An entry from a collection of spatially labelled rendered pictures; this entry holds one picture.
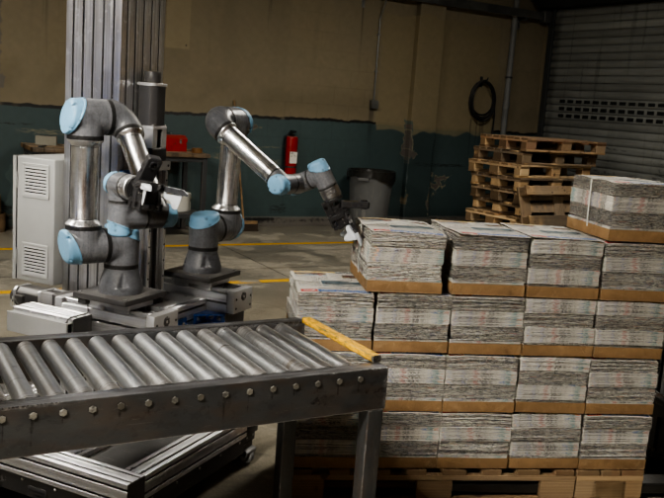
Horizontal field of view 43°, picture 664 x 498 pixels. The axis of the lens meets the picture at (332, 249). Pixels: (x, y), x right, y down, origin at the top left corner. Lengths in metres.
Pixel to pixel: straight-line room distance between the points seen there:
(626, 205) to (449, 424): 1.07
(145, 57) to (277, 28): 7.05
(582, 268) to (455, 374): 0.63
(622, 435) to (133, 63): 2.36
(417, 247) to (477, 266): 0.25
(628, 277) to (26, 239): 2.29
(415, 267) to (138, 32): 1.30
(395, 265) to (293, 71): 7.32
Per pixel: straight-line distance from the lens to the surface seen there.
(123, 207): 2.59
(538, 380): 3.39
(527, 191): 9.25
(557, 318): 3.34
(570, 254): 3.30
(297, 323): 2.74
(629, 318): 3.47
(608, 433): 3.59
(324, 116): 10.47
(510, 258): 3.22
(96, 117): 2.80
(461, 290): 3.17
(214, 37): 9.87
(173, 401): 2.08
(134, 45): 3.16
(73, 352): 2.40
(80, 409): 2.02
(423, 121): 11.15
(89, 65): 3.17
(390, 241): 3.06
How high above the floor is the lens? 1.50
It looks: 10 degrees down
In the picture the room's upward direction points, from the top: 4 degrees clockwise
